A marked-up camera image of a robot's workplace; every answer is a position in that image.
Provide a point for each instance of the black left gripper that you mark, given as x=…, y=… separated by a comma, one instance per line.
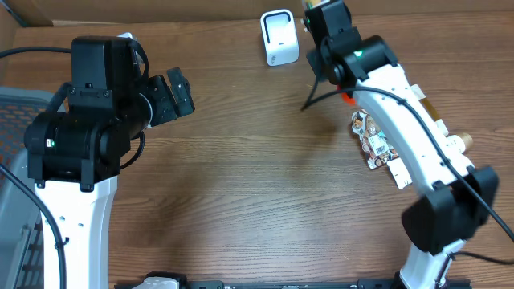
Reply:
x=169, y=108

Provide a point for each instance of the brown Pantree snack pouch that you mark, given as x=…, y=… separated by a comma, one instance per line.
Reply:
x=375, y=140

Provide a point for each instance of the white tube gold cap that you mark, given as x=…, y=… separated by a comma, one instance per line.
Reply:
x=462, y=142

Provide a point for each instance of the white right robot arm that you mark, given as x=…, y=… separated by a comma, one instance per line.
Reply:
x=455, y=198

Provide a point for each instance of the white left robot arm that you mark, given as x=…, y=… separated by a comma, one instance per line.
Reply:
x=75, y=149

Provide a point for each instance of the white barcode scanner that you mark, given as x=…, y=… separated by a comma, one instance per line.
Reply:
x=279, y=37

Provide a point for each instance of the grey plastic shopping basket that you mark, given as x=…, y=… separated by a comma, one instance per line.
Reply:
x=22, y=244

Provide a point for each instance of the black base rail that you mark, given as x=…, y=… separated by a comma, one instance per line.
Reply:
x=161, y=279

